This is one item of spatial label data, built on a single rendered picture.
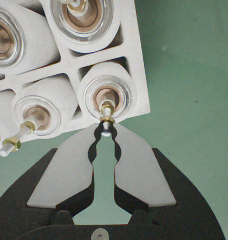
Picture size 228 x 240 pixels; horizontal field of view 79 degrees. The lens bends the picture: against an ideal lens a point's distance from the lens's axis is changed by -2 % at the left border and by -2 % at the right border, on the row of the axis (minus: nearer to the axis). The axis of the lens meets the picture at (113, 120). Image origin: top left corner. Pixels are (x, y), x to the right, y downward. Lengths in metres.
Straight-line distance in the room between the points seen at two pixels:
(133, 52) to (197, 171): 0.65
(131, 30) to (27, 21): 0.16
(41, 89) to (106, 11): 0.14
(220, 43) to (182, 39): 0.12
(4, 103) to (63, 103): 0.13
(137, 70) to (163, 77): 0.22
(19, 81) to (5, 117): 0.08
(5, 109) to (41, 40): 0.15
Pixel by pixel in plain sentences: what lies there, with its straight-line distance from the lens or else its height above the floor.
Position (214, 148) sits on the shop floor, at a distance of 0.75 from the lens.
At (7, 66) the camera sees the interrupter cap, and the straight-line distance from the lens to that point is 0.25.
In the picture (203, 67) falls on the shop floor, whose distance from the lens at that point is 0.55.
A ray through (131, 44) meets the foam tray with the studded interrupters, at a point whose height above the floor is 0.18.
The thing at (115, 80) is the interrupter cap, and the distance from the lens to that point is 0.21.
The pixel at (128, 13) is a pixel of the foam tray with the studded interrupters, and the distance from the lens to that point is 0.29.
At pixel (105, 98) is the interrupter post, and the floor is 0.27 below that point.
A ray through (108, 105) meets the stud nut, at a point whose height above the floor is 0.29.
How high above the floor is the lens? 0.46
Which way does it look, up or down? 62 degrees down
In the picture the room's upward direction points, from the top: 177 degrees clockwise
